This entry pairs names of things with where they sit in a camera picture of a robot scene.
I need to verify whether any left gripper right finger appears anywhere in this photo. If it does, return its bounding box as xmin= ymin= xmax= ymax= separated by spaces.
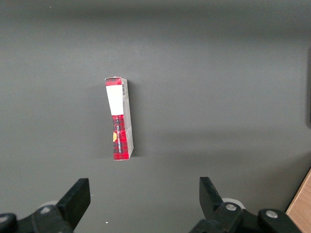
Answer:
xmin=189 ymin=176 xmax=301 ymax=233

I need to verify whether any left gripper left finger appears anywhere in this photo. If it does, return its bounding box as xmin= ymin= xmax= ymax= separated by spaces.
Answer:
xmin=0 ymin=178 xmax=91 ymax=233

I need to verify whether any red and grey carton box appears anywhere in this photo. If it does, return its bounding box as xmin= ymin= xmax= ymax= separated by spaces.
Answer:
xmin=104 ymin=76 xmax=135 ymax=162

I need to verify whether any oak wooden drawer cabinet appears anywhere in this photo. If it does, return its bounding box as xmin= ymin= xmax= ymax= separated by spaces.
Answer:
xmin=285 ymin=167 xmax=311 ymax=233

